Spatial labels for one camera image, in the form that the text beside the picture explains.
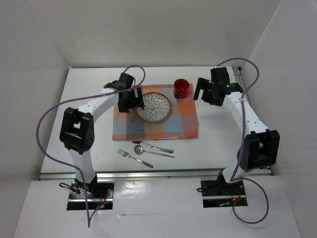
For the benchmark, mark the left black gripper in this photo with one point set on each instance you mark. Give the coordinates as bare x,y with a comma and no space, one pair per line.
136,102

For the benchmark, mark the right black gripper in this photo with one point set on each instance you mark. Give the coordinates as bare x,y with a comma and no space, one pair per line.
203,84

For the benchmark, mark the red mug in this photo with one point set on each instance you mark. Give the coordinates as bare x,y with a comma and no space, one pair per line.
181,87

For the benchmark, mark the floral patterned ceramic plate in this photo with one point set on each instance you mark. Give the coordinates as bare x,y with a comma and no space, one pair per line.
157,107

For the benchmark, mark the orange checked cloth placemat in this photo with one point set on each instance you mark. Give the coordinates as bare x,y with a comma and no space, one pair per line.
181,123

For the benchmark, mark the silver fork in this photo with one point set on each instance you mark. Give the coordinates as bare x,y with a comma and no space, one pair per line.
127,155

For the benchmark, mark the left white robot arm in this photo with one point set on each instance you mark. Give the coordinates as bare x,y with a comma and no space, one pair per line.
77,129

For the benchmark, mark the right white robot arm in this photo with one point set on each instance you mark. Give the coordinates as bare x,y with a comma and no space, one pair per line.
259,146

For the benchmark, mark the silver table knife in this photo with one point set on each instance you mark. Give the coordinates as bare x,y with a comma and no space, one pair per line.
143,143

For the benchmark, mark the silver spoon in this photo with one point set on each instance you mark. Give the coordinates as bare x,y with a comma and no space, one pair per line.
138,149

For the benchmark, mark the aluminium frame rail front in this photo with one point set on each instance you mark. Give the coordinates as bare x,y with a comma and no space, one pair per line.
147,174

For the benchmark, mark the aluminium frame rail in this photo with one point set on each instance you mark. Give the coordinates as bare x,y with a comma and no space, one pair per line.
256,103
147,174

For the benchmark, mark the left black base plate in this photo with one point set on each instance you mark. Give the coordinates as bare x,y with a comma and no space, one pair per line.
104,189

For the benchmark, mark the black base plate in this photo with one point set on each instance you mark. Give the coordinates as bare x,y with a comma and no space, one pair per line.
219,187
104,189

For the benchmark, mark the aluminium frame rail right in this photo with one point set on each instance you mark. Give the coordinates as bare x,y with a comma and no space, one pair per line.
256,103

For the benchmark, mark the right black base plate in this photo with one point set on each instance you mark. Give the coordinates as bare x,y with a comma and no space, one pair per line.
219,187

